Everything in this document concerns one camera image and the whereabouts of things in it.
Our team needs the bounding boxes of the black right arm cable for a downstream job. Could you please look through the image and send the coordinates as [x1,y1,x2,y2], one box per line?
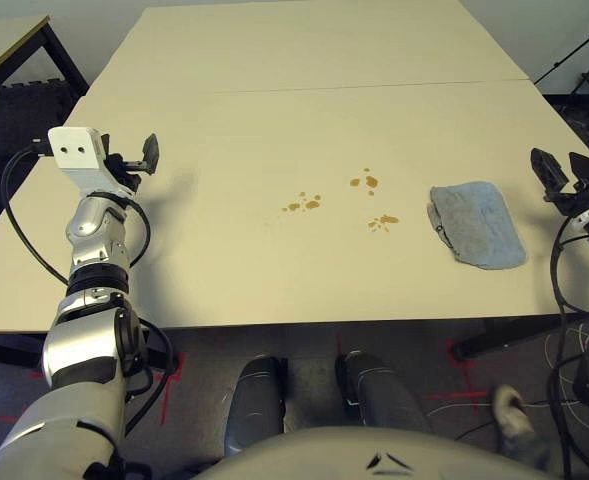
[548,214,589,480]

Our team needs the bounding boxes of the red floor tape cross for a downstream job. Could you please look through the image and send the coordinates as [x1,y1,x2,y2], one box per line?
[426,339,490,401]

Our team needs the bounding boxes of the grey robot torso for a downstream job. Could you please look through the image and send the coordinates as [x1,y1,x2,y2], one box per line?
[188,424,560,480]

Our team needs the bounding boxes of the grey left robot leg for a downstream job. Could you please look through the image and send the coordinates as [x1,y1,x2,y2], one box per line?
[222,355,288,459]

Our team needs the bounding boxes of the black table foot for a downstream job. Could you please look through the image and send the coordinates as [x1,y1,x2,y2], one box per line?
[456,312,575,360]

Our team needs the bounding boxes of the grey robot leg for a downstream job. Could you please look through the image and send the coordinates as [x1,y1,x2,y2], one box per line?
[222,355,288,459]
[334,349,433,435]

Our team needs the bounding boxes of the light blue terry rag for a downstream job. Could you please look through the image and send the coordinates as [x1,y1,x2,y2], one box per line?
[426,180,529,271]

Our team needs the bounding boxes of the black foam floor mat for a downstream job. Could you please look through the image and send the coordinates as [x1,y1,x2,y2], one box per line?
[0,77,83,211]

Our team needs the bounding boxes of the grey right robot leg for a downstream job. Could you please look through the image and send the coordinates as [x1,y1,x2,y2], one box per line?
[334,349,433,435]

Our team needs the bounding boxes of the grey bystander shoe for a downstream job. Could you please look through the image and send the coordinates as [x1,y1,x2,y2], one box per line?
[492,384,550,469]

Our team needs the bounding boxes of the thin white floor cable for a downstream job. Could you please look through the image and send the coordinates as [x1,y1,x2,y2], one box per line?
[426,319,589,426]

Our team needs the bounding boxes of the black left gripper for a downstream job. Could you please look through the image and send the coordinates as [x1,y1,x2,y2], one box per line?
[101,133,160,194]

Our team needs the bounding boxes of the wooden side table black frame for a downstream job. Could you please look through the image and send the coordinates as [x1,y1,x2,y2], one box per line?
[0,14,91,151]

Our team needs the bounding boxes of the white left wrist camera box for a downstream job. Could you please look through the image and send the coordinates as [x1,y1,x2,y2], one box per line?
[47,127,138,196]

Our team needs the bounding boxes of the brown liquid spill drops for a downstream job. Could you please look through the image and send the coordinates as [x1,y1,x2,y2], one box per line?
[281,191,324,214]
[367,213,400,234]
[349,168,379,197]

